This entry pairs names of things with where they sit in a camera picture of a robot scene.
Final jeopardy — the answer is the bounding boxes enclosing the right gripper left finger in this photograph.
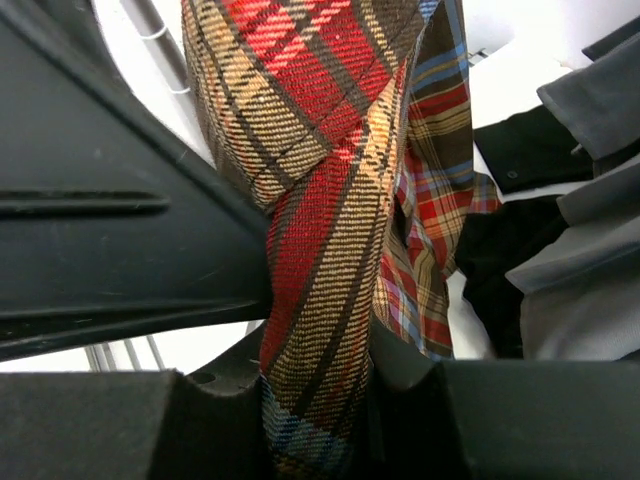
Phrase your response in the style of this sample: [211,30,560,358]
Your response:
[1,329,273,479]

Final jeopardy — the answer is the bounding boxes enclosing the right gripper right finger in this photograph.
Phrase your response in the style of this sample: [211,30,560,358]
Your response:
[352,322,639,479]

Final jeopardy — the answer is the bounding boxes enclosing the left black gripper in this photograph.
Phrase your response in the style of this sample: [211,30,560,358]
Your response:
[1,1,271,360]

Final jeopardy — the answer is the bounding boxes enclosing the plaid flannel shirt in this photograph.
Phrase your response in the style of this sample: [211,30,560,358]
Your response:
[181,1,499,479]

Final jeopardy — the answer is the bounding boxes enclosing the grey pleated skirt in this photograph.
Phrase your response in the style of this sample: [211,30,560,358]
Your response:
[506,36,639,360]

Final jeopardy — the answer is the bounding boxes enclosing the metal rack upright pole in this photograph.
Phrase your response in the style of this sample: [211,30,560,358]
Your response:
[121,0,190,95]

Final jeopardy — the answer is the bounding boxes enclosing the black hanging garment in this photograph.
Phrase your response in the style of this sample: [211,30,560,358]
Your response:
[456,105,593,359]

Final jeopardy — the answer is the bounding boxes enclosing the aluminium mounting rail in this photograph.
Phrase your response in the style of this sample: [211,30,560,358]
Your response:
[83,335,166,373]

